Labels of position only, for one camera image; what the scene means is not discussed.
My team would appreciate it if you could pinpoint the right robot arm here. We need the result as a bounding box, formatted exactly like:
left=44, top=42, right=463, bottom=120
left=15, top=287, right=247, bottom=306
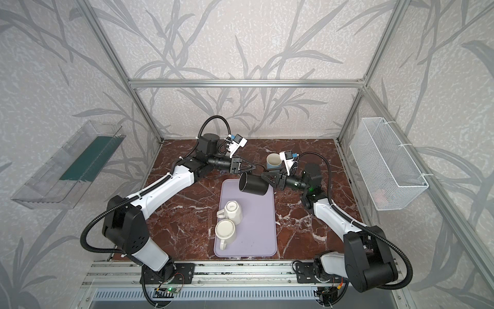
left=261, top=151, right=414, bottom=292

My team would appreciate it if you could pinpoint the light blue mug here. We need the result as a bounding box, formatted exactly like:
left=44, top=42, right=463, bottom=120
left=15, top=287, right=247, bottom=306
left=266, top=153, right=284, bottom=170

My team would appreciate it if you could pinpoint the clear acrylic wall shelf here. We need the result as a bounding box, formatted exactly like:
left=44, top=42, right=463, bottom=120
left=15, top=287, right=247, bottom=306
left=12, top=121, right=126, bottom=210

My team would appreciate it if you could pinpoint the black enamel mug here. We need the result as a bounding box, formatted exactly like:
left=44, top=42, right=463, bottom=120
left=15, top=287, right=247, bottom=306
left=239, top=173, right=269, bottom=196

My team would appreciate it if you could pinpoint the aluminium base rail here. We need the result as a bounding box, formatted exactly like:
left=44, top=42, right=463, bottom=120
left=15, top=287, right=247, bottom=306
left=81, top=260, right=339, bottom=288

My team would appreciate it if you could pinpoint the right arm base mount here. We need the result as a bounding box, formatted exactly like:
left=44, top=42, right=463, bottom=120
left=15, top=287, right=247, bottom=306
left=292, top=260, right=346, bottom=285

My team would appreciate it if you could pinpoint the white faceted mug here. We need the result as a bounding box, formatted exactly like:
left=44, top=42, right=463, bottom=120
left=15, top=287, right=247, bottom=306
left=216, top=201, right=243, bottom=225

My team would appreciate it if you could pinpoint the white wire mesh basket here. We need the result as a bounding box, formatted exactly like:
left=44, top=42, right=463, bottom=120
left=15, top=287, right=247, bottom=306
left=350, top=117, right=429, bottom=211

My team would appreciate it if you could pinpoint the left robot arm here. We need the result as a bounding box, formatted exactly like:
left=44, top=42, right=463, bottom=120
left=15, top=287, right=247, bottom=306
left=80, top=115, right=255, bottom=280

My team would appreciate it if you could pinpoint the lavender plastic tray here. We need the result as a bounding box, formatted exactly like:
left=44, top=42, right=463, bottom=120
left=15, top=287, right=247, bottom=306
left=214, top=179, right=277, bottom=258

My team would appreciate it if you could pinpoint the cream round mug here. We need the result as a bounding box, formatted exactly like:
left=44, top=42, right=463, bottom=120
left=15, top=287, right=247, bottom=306
left=215, top=219, right=237, bottom=251

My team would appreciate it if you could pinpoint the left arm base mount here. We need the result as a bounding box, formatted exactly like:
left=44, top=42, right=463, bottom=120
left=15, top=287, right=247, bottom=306
left=140, top=263, right=196, bottom=285

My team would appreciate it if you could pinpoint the aluminium cage frame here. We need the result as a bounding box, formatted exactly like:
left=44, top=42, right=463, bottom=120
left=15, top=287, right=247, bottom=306
left=76, top=1, right=493, bottom=288

